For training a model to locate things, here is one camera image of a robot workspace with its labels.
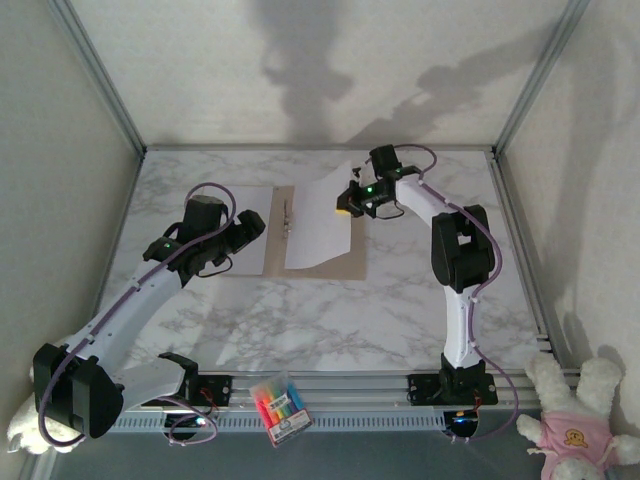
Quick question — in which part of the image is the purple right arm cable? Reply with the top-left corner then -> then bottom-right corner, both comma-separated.
367,143 -> 519,445

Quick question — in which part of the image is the aluminium frame post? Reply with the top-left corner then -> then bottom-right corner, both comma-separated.
492,0 -> 592,157
45,0 -> 147,157

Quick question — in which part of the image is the pack of coloured highlighters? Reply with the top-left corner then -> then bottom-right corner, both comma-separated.
248,370 -> 315,449

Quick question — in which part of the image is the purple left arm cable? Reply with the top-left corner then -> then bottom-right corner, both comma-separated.
38,181 -> 237,448

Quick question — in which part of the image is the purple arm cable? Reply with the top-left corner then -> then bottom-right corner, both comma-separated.
38,181 -> 237,448
367,143 -> 519,445

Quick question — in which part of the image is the wide aluminium base rail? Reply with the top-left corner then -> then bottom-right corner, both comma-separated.
89,368 -> 584,416

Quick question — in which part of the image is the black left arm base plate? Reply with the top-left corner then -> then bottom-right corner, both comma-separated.
140,373 -> 235,408

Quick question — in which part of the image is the thin black right gripper wire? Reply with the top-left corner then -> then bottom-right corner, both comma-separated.
372,201 -> 404,222

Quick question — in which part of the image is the white plush dog toy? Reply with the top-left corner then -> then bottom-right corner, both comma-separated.
5,344 -> 71,456

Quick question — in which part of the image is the white plush rabbit pink shirt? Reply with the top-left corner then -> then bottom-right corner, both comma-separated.
514,343 -> 640,480

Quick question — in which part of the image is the thin black left gripper wire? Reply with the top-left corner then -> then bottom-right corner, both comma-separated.
196,253 -> 237,279

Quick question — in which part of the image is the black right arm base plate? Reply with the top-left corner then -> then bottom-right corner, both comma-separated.
406,372 -> 499,406

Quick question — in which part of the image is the thin black gripper wire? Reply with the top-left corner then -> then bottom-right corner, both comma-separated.
372,201 -> 404,222
196,253 -> 237,279

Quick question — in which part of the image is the brown cardboard folder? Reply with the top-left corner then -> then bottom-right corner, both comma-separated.
218,184 -> 369,282

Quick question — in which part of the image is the grey slotted cable duct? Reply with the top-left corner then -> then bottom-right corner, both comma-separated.
85,409 -> 449,434

